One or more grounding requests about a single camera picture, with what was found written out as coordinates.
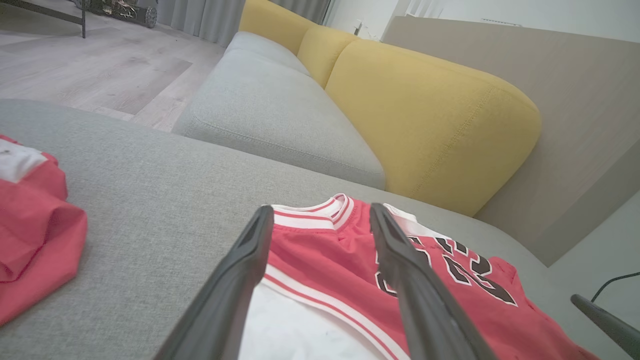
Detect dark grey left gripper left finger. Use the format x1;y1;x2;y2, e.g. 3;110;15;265
155;205;276;360

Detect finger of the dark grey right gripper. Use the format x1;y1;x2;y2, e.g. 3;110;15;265
570;294;640;359

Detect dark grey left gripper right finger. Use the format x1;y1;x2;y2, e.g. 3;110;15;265
369;202;496;360

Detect red white basketball jersey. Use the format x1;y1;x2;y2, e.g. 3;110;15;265
238;193;601;360

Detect red shorts with white trim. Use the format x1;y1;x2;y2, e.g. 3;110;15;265
0;134;89;327

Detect yellow sofa back cushion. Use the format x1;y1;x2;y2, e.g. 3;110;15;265
238;0;319;56
325;39;543;217
297;25;359;90

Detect grey sofa seat cushion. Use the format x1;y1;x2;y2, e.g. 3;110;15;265
171;47;387;191
224;31;312;77

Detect grey pleated curtain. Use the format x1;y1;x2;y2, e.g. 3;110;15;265
157;0;332;49

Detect black wheeled machine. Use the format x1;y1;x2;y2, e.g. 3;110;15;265
74;0;159;29

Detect thin black cable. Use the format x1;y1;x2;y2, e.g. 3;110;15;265
591;272;640;304

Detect black metal table frame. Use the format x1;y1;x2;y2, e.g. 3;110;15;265
0;0;87;39

